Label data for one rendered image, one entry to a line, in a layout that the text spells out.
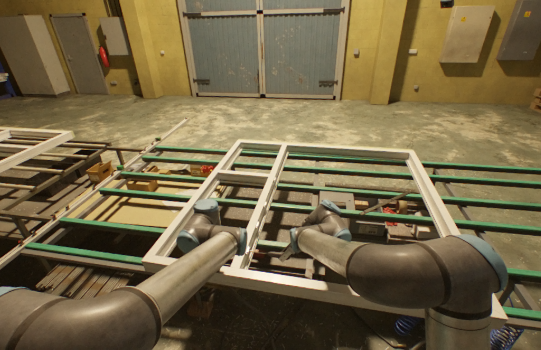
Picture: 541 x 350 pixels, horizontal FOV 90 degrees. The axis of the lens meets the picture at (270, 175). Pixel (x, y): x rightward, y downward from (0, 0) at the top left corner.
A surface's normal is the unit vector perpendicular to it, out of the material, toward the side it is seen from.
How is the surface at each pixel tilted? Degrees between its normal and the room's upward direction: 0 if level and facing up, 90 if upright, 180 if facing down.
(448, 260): 21
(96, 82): 90
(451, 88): 90
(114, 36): 90
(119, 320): 40
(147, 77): 90
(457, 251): 11
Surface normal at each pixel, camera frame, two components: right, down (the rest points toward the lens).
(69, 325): 0.26, -0.75
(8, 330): -0.07, -0.70
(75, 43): -0.18, 0.50
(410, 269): -0.38, -0.44
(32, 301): 0.07, -0.99
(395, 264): -0.50, -0.56
